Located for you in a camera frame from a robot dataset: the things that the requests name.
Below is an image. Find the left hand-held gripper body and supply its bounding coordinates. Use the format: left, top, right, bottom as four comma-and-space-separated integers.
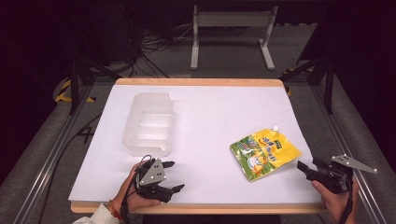
134, 157, 174, 203

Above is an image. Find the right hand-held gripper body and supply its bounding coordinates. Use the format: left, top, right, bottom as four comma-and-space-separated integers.
311, 154, 379, 195

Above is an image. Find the yellow green spout pouch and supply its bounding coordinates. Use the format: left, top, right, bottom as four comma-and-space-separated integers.
229, 125, 303, 183

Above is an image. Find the person's right hand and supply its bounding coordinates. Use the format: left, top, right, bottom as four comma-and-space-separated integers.
311, 180, 360, 224

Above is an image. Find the person's left hand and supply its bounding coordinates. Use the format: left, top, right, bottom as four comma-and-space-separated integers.
111, 161, 162, 217

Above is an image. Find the white table mat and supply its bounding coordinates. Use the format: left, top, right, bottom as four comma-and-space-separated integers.
67, 84, 323, 205

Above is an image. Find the clear plastic storage bin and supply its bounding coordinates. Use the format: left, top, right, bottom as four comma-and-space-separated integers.
121, 91, 175, 158

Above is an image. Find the black metal stand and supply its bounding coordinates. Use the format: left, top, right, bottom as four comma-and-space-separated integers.
68, 55, 123, 116
279, 56, 336, 115

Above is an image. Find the yellow black hazard tape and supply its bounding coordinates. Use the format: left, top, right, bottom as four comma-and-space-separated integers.
54, 78, 97, 104

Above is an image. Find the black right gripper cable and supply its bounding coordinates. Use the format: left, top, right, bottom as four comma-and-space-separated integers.
340, 177, 356, 224

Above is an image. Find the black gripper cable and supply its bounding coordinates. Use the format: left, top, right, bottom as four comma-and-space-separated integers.
120, 154, 154, 224
340, 177, 356, 224

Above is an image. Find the aluminium floor rail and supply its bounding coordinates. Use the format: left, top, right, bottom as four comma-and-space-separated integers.
12, 83, 94, 224
311, 83, 389, 224

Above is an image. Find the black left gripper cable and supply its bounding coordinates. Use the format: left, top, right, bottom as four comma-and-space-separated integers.
120, 154, 154, 224

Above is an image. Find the red wrist bracelet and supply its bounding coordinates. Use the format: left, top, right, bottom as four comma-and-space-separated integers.
107, 200, 123, 222

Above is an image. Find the long black floor cable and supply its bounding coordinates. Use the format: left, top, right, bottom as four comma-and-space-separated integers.
36, 113, 104, 224

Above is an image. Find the tangle of black floor cables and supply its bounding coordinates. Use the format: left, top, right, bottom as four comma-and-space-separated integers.
120, 24, 195, 78

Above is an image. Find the white metal stand frame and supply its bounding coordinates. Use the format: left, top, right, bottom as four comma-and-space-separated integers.
190, 4, 279, 71

